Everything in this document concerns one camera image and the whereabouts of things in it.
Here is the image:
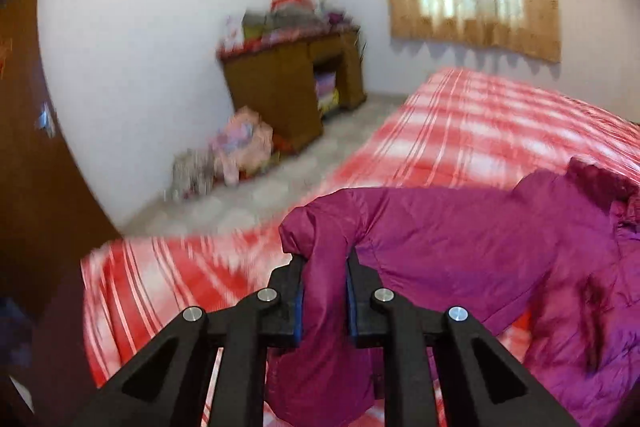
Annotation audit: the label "red and white box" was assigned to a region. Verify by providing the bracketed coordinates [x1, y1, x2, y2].
[271, 0, 315, 15]

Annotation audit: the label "folded fabrics in desk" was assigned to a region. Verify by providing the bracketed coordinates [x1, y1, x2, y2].
[312, 69, 344, 115]

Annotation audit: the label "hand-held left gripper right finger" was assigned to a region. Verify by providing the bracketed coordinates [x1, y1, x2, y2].
[346, 249, 583, 427]

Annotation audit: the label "wooden desk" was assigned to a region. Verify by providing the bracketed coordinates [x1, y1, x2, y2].
[216, 27, 368, 154]

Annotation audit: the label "pink clothes bundle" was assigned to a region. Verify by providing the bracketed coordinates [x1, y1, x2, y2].
[210, 106, 276, 186]

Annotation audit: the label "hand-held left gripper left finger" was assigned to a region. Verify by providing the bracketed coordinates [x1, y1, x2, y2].
[72, 254, 307, 427]

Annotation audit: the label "brown wooden door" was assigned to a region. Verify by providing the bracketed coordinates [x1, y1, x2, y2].
[0, 0, 124, 358]

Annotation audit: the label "white card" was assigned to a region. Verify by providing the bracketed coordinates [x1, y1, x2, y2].
[224, 16, 247, 52]

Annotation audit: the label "red plaid bed cover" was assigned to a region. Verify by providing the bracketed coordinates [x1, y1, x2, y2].
[80, 67, 640, 427]

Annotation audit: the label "purple down jacket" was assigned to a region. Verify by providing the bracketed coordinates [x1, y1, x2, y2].
[265, 155, 640, 427]

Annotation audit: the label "pile of clothes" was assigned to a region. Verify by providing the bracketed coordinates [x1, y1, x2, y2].
[241, 0, 361, 45]

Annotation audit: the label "grey patterned bundle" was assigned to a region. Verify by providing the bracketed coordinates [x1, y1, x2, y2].
[167, 148, 219, 202]

